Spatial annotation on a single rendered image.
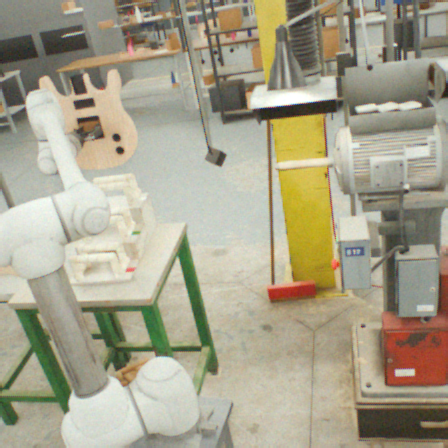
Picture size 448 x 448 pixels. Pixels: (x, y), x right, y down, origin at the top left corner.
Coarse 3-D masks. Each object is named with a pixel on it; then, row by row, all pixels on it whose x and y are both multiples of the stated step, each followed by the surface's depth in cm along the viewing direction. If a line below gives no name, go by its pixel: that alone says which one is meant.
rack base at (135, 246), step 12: (108, 228) 221; (144, 228) 219; (96, 240) 213; (108, 240) 211; (120, 240) 209; (132, 240) 207; (144, 240) 217; (96, 252) 211; (108, 252) 210; (132, 252) 208
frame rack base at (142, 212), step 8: (112, 200) 228; (120, 200) 226; (144, 200) 222; (136, 208) 216; (144, 208) 221; (152, 208) 231; (136, 216) 218; (144, 216) 220; (152, 216) 230; (112, 224) 222; (152, 224) 229; (152, 232) 228
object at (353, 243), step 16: (352, 224) 169; (352, 240) 160; (368, 240) 159; (352, 256) 163; (368, 256) 162; (384, 256) 179; (352, 272) 166; (368, 272) 165; (352, 288) 169; (368, 288) 168
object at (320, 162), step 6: (282, 162) 189; (288, 162) 188; (294, 162) 187; (300, 162) 186; (306, 162) 186; (312, 162) 185; (318, 162) 185; (324, 162) 184; (282, 168) 188; (288, 168) 188; (294, 168) 188; (300, 168) 187
